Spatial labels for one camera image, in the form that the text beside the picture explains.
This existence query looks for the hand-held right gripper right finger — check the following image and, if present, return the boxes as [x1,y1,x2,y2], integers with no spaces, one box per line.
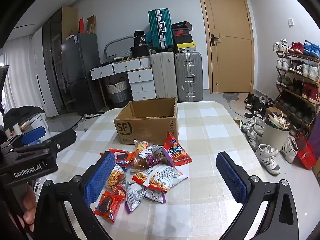
[216,151,297,240]

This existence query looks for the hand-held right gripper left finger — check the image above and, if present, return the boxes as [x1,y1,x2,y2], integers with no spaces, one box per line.
[35,151,117,240]

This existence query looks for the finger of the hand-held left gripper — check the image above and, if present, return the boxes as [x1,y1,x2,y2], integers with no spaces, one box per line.
[10,129,77,155]
[5,127,47,152]

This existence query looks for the red white noodle snack packet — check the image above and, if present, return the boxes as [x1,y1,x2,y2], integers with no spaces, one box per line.
[107,164,127,193]
[132,164,188,194]

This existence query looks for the red cookie packet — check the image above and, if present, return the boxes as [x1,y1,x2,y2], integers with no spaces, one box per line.
[101,149,135,168]
[94,190,125,223]

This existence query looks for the white purple snack packet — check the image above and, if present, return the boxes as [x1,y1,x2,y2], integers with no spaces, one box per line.
[145,187,167,204]
[125,181,148,214]

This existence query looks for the clear orange bread packet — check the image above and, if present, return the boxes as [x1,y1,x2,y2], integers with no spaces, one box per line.
[132,139,153,171]

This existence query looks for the purple silver snack packet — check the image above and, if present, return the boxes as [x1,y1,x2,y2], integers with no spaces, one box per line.
[136,144,175,168]

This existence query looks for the red triangular chip bag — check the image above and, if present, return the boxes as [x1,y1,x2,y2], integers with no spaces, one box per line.
[163,131,192,167]

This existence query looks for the brown cardboard box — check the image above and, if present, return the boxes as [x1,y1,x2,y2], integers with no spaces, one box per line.
[114,97,179,145]

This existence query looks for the person's left hand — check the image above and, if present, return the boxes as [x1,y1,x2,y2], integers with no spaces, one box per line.
[21,185,38,233]

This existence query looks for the black jacket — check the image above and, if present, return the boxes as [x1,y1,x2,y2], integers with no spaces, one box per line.
[2,106,45,130]

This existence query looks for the black white striped rug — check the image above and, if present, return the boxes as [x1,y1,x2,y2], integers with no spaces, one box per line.
[71,112,103,132]

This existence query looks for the pile of loose sneakers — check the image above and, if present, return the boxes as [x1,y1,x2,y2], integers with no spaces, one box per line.
[234,92,299,175]

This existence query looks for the white curtain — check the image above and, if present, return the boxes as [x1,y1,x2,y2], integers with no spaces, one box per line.
[0,40,38,120]

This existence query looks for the white trash bin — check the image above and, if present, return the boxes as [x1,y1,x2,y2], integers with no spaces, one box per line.
[261,107,292,152]

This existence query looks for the woven laundry basket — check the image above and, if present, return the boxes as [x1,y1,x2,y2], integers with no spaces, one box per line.
[105,78,129,103]

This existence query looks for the grey beige door mat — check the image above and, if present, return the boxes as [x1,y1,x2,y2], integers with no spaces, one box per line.
[222,92,250,117]

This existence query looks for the dark grey refrigerator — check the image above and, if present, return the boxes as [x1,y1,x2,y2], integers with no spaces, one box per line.
[61,32,102,117]

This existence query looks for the red gift bag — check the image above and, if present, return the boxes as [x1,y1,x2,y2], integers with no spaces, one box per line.
[295,132,317,170]

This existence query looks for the glass door cabinet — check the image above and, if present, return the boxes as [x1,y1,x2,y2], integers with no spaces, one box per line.
[41,6,78,118]

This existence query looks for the printed cardboard carton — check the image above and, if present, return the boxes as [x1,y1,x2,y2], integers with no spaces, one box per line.
[312,160,320,180]

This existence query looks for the purple bag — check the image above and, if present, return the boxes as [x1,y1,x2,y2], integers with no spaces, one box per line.
[309,125,320,160]

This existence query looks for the white drawer desk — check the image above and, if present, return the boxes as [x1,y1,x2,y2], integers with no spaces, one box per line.
[90,56,157,102]

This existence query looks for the silver suitcase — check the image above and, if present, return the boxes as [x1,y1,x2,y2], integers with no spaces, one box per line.
[174,52,203,103]

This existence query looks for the black storage box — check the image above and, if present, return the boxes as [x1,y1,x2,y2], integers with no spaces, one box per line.
[130,45,150,58]

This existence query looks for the tan wooden door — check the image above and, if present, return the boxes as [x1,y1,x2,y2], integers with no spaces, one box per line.
[196,0,255,94]

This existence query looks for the folded brown cardboard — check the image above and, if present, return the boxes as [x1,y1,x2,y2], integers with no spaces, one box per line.
[86,15,97,35]

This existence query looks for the beige suitcase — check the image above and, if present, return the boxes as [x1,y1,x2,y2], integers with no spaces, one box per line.
[150,52,175,100]

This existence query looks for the black paper bag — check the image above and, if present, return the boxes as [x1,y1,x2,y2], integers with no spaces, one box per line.
[133,30,147,47]

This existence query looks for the yellow black shoe box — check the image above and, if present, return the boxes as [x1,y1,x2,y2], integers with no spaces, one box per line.
[176,43,197,53]

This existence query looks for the wooden shoe rack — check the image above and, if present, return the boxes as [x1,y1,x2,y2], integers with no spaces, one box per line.
[275,50,320,135]

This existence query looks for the teal suitcase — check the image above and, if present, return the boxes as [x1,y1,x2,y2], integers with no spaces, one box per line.
[148,9,174,50]

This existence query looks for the shoe rack with shoes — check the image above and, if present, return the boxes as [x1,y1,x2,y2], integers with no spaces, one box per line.
[272,39,320,130]

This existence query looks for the red black shoe box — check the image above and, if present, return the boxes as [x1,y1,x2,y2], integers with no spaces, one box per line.
[172,29,192,37]

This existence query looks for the oval metal frame mirror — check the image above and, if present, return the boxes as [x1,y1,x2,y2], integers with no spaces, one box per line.
[104,35,134,60]

